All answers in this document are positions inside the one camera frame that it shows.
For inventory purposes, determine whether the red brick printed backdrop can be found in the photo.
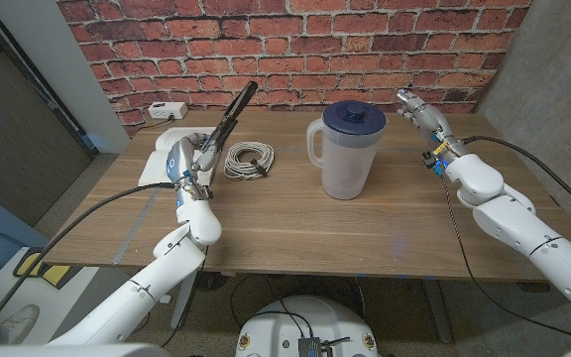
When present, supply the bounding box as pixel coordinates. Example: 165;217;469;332
57;0;534;138

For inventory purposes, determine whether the black stapler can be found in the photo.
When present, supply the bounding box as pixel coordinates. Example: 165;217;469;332
200;80;260;156

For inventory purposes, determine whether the open paperback book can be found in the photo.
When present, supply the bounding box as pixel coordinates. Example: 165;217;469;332
137;126;218;188

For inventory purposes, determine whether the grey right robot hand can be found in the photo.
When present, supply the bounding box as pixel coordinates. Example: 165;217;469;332
395;87;470;173

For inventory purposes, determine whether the clear pitcher with blue lid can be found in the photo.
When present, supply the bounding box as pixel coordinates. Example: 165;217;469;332
306;100;388;201

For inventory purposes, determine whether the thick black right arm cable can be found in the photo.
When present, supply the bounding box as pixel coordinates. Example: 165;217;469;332
461;135;571;225

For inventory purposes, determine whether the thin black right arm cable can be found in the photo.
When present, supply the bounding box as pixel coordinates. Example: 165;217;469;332
437;173;571;344

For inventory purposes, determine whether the white power strip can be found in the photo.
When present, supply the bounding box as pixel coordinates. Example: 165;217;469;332
147;101;189;121

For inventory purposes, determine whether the white sneaker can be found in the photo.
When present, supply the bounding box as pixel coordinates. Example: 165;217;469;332
0;303;41;344

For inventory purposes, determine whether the coiled white USB cable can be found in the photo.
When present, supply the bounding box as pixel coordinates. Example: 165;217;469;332
223;141;276;181

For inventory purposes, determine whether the dark wooden door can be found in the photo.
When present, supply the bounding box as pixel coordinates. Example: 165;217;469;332
0;7;94;227

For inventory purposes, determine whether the grey tape strip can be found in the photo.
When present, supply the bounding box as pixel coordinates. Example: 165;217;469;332
110;186;162;267

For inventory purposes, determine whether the grey table leg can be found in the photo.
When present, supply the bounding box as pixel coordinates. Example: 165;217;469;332
421;278;453;344

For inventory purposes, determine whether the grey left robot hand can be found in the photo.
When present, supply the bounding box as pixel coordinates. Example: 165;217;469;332
165;131;225;202

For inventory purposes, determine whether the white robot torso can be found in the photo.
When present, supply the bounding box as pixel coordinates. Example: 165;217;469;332
235;295;380;357

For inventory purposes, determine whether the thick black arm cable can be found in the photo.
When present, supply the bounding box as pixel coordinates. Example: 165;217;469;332
0;181;177;346
461;135;571;225

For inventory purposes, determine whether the white table leg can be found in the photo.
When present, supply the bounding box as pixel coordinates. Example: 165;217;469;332
170;270;198;331

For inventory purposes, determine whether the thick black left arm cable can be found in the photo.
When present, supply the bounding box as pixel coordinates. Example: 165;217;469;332
0;181;177;346

